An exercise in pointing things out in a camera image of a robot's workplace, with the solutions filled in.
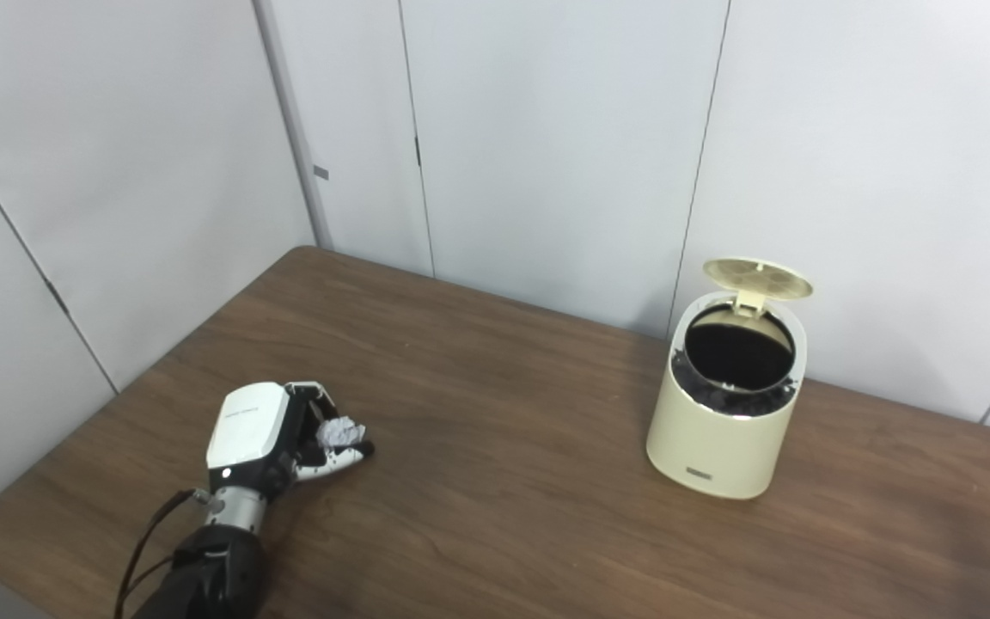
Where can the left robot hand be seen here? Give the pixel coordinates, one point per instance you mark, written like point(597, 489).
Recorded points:
point(246, 425)

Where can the white paper ball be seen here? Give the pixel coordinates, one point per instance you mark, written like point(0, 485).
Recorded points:
point(340, 432)

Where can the cream-colored bin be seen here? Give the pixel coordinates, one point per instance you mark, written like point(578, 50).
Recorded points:
point(714, 447)

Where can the black wall panel clip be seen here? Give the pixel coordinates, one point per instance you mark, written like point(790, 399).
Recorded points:
point(418, 151)
point(56, 297)

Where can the grey wall corner post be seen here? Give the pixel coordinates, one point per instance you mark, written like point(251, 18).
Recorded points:
point(293, 129)

